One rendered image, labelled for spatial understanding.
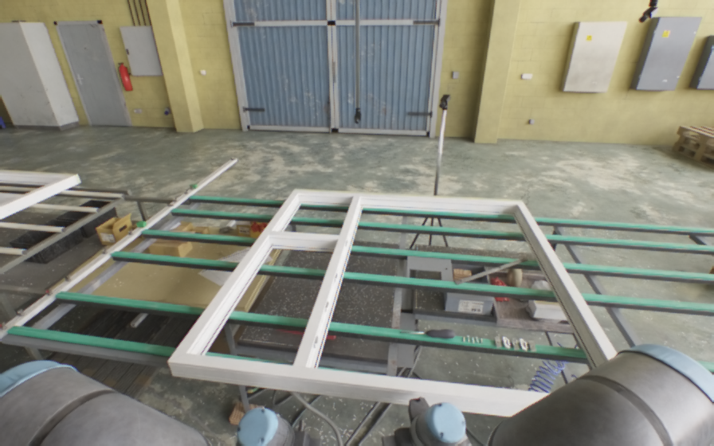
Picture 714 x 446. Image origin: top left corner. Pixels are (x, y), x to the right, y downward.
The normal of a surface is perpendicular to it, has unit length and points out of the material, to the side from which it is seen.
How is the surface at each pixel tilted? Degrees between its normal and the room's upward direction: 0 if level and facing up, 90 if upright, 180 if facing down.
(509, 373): 0
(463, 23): 90
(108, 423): 30
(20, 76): 90
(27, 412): 15
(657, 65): 90
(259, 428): 19
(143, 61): 90
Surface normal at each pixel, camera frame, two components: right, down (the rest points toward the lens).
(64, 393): 0.10, -0.96
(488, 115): -0.15, 0.47
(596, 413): -0.38, -0.76
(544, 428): -0.71, -0.64
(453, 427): 0.14, -0.69
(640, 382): -0.04, -0.91
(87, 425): 0.25, -0.83
